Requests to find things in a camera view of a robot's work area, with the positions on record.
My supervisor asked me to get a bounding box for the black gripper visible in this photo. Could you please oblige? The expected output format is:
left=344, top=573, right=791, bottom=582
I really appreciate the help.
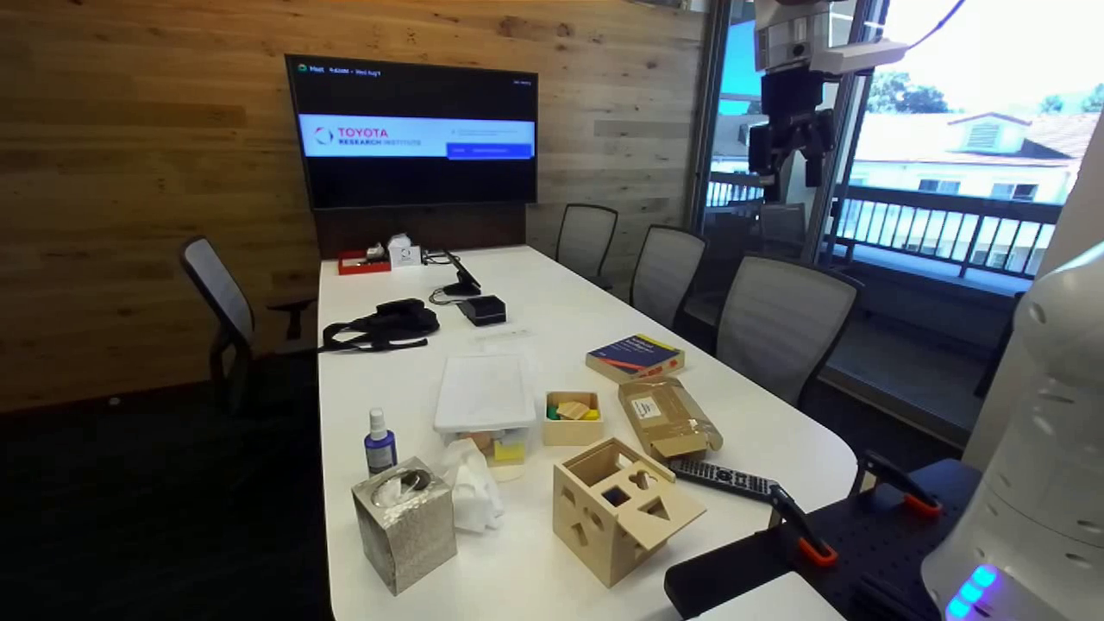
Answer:
left=747, top=61, right=837, bottom=195

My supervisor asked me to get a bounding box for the wooden shape sorter cube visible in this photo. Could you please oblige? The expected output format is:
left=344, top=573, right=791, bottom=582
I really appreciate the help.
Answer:
left=549, top=435, right=712, bottom=590

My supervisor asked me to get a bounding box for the black balcony railing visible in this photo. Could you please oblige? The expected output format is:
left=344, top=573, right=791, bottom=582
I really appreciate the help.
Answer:
left=704, top=174, right=1070, bottom=283

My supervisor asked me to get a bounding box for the grey mesh office chair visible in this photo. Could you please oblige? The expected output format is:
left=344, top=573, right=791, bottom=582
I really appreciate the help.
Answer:
left=557, top=200, right=621, bottom=291
left=178, top=236, right=322, bottom=422
left=713, top=253, right=866, bottom=409
left=628, top=221, right=712, bottom=330

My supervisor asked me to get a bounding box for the colourful blue book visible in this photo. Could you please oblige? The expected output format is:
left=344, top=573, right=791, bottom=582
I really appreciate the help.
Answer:
left=583, top=330, right=691, bottom=388

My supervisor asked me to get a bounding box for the open cardboard box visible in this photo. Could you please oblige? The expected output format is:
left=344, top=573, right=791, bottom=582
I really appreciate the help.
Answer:
left=615, top=375, right=728, bottom=465

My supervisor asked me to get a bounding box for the small black device box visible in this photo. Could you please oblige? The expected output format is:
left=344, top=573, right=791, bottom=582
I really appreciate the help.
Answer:
left=457, top=295, right=511, bottom=330

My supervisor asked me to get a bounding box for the small wooden block tray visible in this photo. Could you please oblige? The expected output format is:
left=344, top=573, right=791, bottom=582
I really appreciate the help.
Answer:
left=540, top=388, right=606, bottom=449

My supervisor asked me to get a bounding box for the dark wooden media console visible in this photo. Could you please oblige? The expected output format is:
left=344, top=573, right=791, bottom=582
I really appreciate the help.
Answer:
left=312, top=203, right=533, bottom=260

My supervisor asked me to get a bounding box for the white lidded plastic container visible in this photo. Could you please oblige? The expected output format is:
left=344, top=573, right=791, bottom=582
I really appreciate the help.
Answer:
left=431, top=353, right=541, bottom=471

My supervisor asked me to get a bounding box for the black bag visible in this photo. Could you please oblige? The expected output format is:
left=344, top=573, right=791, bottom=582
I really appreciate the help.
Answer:
left=322, top=296, right=445, bottom=356

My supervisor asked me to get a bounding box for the flat red box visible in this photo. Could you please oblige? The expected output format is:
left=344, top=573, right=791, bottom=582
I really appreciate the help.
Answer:
left=334, top=253, right=398, bottom=281

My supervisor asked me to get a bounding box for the crumpled white plastic bag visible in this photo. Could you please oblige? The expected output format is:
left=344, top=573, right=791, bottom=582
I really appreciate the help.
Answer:
left=440, top=435, right=506, bottom=540

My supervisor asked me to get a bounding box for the hand sanitizer bottle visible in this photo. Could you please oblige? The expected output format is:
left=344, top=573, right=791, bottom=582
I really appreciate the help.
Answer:
left=362, top=409, right=402, bottom=479

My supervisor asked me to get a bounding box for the wooden tissue box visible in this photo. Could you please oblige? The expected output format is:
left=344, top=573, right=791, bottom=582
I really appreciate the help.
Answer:
left=350, top=457, right=463, bottom=597

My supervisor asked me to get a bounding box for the black clamp orange handle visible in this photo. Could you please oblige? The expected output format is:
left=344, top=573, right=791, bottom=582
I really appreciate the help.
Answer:
left=857, top=453, right=948, bottom=525
left=765, top=479, right=847, bottom=573

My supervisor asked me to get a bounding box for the wall mounted television screen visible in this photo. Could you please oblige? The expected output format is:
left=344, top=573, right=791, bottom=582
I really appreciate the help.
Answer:
left=282, top=52, right=541, bottom=210

